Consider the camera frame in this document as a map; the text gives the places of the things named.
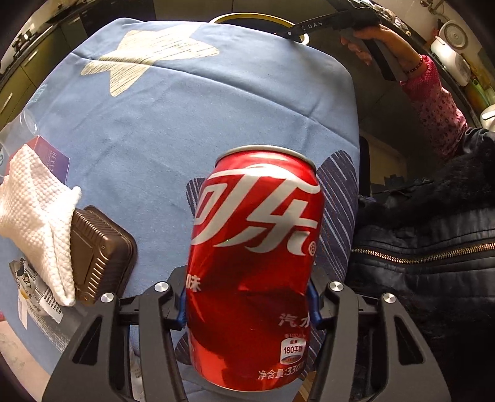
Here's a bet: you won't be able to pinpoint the person's right hand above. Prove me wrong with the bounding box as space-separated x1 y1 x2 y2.
340 24 424 76

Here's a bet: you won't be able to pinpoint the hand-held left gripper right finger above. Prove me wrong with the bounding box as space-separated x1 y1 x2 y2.
305 267 452 402

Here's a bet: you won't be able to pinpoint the clear plastic cup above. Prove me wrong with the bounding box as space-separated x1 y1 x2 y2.
0 110 39 155

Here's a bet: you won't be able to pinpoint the person's black jacket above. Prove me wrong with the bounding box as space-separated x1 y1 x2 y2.
350 127 495 402

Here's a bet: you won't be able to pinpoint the brown ribbed box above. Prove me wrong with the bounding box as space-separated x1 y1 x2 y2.
70 206 138 306

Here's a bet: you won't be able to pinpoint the green base cabinets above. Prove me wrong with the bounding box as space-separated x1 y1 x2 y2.
0 23 105 128

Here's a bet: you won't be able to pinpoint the small white printed wrapper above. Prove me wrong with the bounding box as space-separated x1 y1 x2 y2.
8 260 64 329

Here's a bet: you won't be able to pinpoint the white paper towel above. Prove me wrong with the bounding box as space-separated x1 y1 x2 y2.
0 144 82 307

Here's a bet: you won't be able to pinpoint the red soda can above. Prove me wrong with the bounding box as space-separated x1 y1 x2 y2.
186 145 325 393

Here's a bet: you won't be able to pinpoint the purple cardboard box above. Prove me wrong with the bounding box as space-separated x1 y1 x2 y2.
27 135 71 182

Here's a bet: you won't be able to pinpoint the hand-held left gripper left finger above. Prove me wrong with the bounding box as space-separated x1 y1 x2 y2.
42 267 194 402

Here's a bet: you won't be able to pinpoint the yellow-rimmed trash bin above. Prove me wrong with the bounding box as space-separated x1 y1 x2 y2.
209 11 310 45

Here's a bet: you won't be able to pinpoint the beaded bracelet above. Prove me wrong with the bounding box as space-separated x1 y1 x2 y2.
404 54 426 76

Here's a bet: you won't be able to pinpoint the black gas stove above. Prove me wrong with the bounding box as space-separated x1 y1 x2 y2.
10 29 43 57

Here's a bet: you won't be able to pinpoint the white rice cooker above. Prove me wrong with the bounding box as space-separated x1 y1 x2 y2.
429 19 474 88

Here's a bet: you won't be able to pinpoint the blue star-print tablecloth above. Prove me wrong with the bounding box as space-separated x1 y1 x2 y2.
0 15 358 402

